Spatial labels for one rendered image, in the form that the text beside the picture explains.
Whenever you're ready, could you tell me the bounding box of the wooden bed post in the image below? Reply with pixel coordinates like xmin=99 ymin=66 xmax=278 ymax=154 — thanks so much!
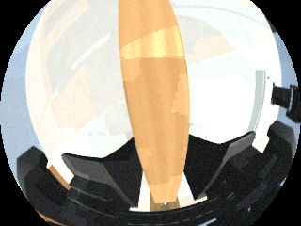
xmin=150 ymin=190 xmax=180 ymax=211

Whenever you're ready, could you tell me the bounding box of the wooden side rail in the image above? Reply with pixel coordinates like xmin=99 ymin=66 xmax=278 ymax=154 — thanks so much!
xmin=118 ymin=0 xmax=191 ymax=204

